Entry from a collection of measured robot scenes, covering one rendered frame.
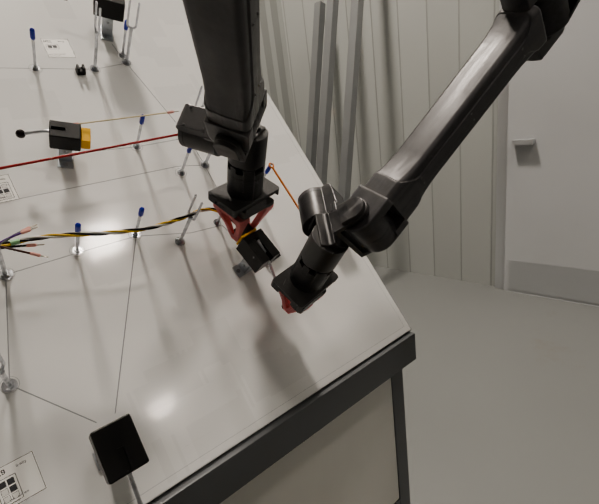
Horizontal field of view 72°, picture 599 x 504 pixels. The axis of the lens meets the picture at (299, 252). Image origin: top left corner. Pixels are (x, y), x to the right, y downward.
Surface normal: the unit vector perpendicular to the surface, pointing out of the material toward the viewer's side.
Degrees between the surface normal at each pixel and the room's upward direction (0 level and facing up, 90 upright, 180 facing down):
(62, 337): 53
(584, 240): 90
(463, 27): 90
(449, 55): 90
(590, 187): 90
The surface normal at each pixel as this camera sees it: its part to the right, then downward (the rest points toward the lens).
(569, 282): -0.69, 0.30
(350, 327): 0.44, -0.44
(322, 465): 0.64, 0.15
